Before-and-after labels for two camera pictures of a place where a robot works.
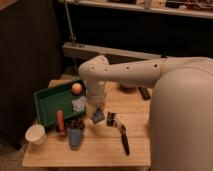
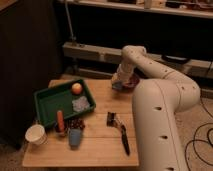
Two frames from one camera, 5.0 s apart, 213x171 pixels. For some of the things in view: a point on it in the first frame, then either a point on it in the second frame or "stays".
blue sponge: x=98 y=116 → x=117 y=85
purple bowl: x=128 y=86 stays
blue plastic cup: x=75 y=135 stays
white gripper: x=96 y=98 → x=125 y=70
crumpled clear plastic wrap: x=79 y=104 stays
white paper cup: x=36 y=135 stays
